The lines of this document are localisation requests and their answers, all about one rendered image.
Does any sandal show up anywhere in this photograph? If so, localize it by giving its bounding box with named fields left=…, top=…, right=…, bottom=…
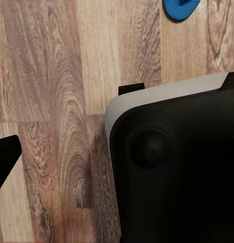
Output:
left=163, top=0, right=201, bottom=21

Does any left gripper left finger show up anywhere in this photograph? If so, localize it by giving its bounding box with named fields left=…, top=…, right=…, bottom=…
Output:
left=0, top=135, right=22, bottom=188

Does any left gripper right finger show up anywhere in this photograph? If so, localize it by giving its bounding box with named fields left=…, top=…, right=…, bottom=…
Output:
left=222, top=134, right=234, bottom=169

